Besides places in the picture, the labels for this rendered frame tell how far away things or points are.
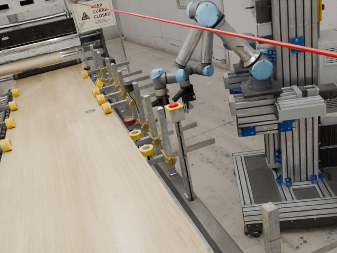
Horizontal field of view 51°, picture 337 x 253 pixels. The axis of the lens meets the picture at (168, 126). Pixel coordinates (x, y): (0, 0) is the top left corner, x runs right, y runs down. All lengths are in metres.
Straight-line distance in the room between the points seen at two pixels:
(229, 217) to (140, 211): 1.40
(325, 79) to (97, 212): 1.59
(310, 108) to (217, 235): 0.94
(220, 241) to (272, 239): 0.52
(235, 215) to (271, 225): 1.75
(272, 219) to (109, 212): 0.75
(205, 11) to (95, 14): 2.76
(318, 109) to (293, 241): 0.94
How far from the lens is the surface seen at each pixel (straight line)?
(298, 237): 2.65
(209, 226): 1.69
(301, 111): 2.15
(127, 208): 1.56
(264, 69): 2.00
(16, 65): 4.59
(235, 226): 2.74
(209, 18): 1.92
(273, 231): 1.11
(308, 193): 2.69
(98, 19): 4.54
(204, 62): 2.40
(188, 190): 1.82
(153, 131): 2.19
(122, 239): 1.42
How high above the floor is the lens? 1.80
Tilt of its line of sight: 24 degrees down
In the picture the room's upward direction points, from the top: 11 degrees counter-clockwise
